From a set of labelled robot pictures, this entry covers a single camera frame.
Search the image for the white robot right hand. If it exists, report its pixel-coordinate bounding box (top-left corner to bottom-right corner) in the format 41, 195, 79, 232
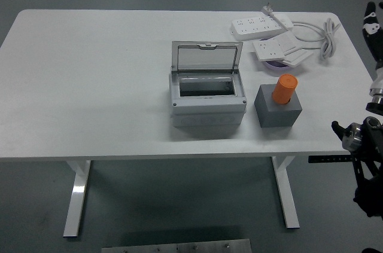
361, 0, 383, 91

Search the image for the orange cylindrical battery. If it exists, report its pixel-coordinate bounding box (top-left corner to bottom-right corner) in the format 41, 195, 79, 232
271, 74, 300, 106

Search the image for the transparent hinged box lid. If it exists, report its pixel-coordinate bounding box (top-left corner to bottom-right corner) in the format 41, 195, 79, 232
172, 41, 244, 74

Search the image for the grey plastic junction box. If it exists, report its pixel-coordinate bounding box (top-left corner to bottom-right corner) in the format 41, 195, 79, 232
169, 66, 248, 130

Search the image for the purple round dish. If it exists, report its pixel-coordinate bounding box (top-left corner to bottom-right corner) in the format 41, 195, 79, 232
259, 36, 297, 72

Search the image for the white power strip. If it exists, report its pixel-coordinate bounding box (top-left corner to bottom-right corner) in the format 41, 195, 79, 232
229, 13, 294, 41

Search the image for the grey cube holder block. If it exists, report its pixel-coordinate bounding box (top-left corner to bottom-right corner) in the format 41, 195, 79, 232
254, 83, 303, 129

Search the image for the black table control panel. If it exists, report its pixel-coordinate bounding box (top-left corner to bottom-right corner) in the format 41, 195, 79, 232
308, 154, 355, 164

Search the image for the white table leg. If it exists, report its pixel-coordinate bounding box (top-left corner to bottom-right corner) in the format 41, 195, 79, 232
271, 156, 300, 230
62, 160, 92, 238

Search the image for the white power cord with plug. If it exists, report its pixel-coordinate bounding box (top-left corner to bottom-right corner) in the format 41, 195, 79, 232
262, 2, 342, 64

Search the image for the white wall socket panel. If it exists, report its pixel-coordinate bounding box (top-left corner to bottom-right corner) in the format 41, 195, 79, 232
252, 38, 288, 62

